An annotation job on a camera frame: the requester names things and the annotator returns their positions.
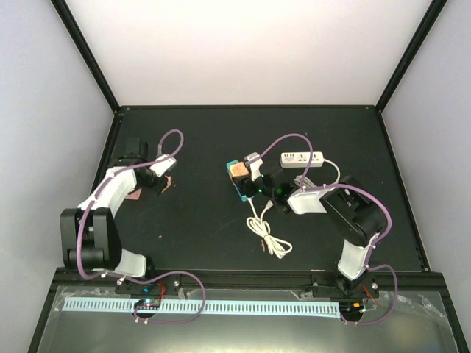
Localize orange cube plug adapter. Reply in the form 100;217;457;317
228;162;249;179

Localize teal power strip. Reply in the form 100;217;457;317
226;160;255;202

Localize white power strip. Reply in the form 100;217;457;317
280;151;325;168

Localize pink cube plug adapter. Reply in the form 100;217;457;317
125;188;142;201

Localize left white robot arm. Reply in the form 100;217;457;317
60;139;177;293

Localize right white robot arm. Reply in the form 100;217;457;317
227;163;392;297

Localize left circuit board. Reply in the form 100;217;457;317
134;299;161;310

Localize circuit board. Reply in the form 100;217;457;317
339;302;378;315
134;299;161;310

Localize right circuit board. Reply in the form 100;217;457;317
339;302;378;315

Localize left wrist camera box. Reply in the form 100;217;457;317
149;154;177;177

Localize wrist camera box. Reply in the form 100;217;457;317
244;152;263;181
149;154;177;177

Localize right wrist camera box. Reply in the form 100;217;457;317
244;152;263;181

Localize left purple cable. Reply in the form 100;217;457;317
76;129;206;325

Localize purple cable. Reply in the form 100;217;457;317
257;132;400;327
76;129;206;325

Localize white power strip cable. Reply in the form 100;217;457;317
293;158;341;192

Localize teal strip white cable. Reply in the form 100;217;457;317
245;198;294;260

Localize light blue slotted cable duct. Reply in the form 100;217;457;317
62;297;341;318

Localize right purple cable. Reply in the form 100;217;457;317
257;132;400;327

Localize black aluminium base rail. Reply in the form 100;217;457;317
51;268;449;300

